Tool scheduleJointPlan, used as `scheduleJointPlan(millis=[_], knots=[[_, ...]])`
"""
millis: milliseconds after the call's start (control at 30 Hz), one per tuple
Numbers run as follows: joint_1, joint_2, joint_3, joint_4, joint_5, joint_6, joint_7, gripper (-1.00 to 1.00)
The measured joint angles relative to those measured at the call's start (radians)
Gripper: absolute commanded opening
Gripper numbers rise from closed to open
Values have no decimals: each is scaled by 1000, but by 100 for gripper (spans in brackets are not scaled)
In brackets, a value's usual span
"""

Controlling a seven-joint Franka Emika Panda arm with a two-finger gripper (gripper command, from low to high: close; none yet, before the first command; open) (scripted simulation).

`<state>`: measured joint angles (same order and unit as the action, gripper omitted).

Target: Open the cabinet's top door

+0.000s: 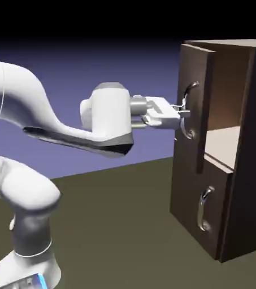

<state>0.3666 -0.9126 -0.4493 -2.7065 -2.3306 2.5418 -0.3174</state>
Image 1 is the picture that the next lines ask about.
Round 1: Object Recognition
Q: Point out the dark wood cabinet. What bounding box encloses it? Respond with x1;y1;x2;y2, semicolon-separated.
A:
170;40;256;264

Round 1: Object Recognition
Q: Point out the curved silver door handle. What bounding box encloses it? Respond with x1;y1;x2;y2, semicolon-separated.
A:
180;81;200;140
197;186;215;233

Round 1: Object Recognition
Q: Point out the dark wood cabinet door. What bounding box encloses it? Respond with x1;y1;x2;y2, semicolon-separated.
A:
173;43;216;174
170;155;234;261

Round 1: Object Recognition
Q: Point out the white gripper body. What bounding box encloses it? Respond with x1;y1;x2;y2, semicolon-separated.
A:
140;96;182;130

